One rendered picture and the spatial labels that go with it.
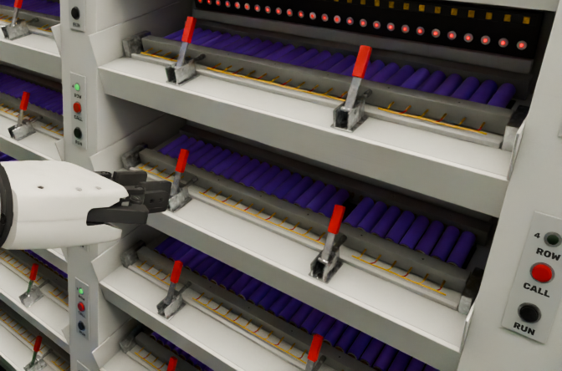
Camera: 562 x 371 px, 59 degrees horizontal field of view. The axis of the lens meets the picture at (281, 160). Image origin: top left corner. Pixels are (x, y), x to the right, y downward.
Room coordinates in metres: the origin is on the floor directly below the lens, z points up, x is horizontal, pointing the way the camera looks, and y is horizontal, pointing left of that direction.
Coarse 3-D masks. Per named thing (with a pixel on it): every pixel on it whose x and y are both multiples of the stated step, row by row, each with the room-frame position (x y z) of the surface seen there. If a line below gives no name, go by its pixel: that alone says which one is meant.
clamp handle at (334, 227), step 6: (336, 204) 0.56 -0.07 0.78; (336, 210) 0.56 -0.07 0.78; (342, 210) 0.55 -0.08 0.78; (336, 216) 0.55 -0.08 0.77; (342, 216) 0.55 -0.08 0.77; (330, 222) 0.55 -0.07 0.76; (336, 222) 0.55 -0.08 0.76; (330, 228) 0.55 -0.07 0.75; (336, 228) 0.55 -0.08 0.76; (330, 234) 0.55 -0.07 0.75; (330, 240) 0.55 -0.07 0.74; (324, 246) 0.55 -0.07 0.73; (330, 246) 0.54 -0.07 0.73; (324, 252) 0.54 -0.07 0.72; (330, 252) 0.54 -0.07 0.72; (324, 258) 0.54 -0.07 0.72; (330, 258) 0.55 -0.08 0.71
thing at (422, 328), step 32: (160, 128) 0.87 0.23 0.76; (96, 160) 0.75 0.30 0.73; (128, 160) 0.79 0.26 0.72; (416, 192) 0.64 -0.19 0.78; (160, 224) 0.69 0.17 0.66; (192, 224) 0.65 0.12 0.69; (224, 224) 0.64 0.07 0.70; (288, 224) 0.64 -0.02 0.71; (224, 256) 0.62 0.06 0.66; (256, 256) 0.58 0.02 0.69; (288, 256) 0.58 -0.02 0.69; (480, 256) 0.56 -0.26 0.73; (288, 288) 0.56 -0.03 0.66; (320, 288) 0.52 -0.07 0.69; (352, 288) 0.52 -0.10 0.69; (384, 288) 0.52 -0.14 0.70; (448, 288) 0.51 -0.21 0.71; (352, 320) 0.51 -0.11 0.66; (384, 320) 0.48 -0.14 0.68; (416, 320) 0.47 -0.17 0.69; (448, 320) 0.47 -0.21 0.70; (416, 352) 0.46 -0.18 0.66; (448, 352) 0.44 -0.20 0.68
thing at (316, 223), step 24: (168, 168) 0.76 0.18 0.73; (192, 168) 0.75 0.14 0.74; (216, 192) 0.71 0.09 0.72; (240, 192) 0.68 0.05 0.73; (288, 216) 0.63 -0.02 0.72; (312, 216) 0.62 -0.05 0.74; (336, 240) 0.59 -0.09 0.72; (360, 240) 0.57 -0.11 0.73; (384, 240) 0.57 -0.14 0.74; (408, 264) 0.54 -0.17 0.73; (432, 264) 0.52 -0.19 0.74; (432, 288) 0.50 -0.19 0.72; (456, 288) 0.51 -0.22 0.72
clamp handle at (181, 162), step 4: (180, 152) 0.70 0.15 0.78; (184, 152) 0.70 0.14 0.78; (188, 152) 0.70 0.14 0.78; (180, 156) 0.70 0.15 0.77; (184, 156) 0.70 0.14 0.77; (180, 160) 0.70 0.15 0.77; (184, 160) 0.70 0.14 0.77; (176, 164) 0.70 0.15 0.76; (180, 164) 0.70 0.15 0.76; (184, 164) 0.70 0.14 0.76; (176, 168) 0.70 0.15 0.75; (180, 168) 0.69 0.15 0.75; (184, 168) 0.70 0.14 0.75; (176, 172) 0.70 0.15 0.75; (180, 172) 0.69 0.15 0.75; (176, 176) 0.69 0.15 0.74; (180, 176) 0.69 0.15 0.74; (176, 180) 0.69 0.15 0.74; (176, 184) 0.69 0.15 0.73; (172, 188) 0.69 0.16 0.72; (176, 188) 0.69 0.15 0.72; (172, 192) 0.69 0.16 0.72; (176, 192) 0.69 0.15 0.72
